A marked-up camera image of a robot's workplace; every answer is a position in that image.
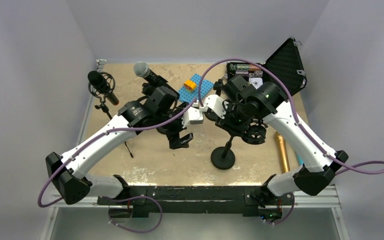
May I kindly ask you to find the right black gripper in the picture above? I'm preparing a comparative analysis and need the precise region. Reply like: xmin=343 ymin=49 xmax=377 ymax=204
xmin=215 ymin=100 xmax=251 ymax=137

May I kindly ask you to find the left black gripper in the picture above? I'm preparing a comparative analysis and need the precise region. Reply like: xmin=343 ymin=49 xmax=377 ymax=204
xmin=154 ymin=102 xmax=193 ymax=149

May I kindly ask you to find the black stand with shock mount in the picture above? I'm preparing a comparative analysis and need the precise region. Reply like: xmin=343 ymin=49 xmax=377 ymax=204
xmin=210 ymin=120 xmax=268 ymax=171

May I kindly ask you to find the gold handheld microphone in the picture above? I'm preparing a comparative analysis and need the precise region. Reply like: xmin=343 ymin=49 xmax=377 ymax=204
xmin=274 ymin=131 xmax=290 ymax=173

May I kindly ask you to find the black silver-grille microphone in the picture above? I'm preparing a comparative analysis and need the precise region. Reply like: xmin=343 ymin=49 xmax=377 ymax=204
xmin=133 ymin=61 xmax=169 ymax=87

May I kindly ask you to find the black round-base mic stand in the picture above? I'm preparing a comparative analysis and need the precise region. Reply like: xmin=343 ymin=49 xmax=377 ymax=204
xmin=203 ymin=77 xmax=226 ymax=122

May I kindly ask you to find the blue handheld microphone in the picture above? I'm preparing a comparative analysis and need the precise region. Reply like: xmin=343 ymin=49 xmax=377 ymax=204
xmin=296 ymin=154 xmax=304 ymax=166

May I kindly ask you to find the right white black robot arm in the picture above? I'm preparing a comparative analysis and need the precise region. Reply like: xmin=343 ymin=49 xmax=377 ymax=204
xmin=203 ymin=75 xmax=349 ymax=204

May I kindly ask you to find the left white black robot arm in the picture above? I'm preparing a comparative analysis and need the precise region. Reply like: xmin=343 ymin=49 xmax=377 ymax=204
xmin=45 ymin=86 xmax=203 ymax=205

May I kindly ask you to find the black condenser microphone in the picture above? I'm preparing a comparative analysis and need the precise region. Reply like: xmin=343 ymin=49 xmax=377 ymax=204
xmin=87 ymin=70 xmax=120 ymax=106

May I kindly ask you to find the blue studded baseplate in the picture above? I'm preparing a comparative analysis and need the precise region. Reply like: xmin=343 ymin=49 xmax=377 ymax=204
xmin=178 ymin=74 xmax=214 ymax=103

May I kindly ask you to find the white card deck box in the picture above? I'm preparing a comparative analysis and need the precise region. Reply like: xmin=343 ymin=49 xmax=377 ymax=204
xmin=248 ymin=77 xmax=264 ymax=89

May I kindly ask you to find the orange yellow toy brick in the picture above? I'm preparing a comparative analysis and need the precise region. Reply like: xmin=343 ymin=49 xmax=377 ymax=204
xmin=183 ymin=79 xmax=197 ymax=92

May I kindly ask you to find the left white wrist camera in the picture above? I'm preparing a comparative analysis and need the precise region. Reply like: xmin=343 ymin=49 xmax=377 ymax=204
xmin=182 ymin=102 xmax=204 ymax=128

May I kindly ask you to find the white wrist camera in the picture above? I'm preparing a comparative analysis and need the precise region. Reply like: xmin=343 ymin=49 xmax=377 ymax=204
xmin=199 ymin=94 xmax=227 ymax=119
xmin=182 ymin=102 xmax=204 ymax=128

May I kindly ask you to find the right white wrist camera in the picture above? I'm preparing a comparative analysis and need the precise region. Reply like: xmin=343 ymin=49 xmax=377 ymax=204
xmin=199 ymin=94 xmax=227 ymax=119

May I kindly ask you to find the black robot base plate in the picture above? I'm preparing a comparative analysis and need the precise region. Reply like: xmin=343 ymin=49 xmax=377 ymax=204
xmin=97 ymin=183 xmax=295 ymax=219

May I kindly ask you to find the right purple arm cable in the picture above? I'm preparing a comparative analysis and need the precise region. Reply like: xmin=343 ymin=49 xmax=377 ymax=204
xmin=196 ymin=58 xmax=384 ymax=175

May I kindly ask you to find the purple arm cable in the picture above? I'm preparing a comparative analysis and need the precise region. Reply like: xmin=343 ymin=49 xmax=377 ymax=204
xmin=196 ymin=58 xmax=384 ymax=175
xmin=37 ymin=97 xmax=198 ymax=209

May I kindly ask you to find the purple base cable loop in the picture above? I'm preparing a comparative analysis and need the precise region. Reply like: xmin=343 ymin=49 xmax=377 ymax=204
xmin=107 ymin=194 xmax=164 ymax=234

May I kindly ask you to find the black tripod shock-mount stand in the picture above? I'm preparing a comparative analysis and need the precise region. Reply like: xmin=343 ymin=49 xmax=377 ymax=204
xmin=87 ymin=72 xmax=135 ymax=159

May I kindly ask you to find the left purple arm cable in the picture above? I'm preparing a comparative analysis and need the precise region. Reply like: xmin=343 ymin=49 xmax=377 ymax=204
xmin=37 ymin=97 xmax=198 ymax=209

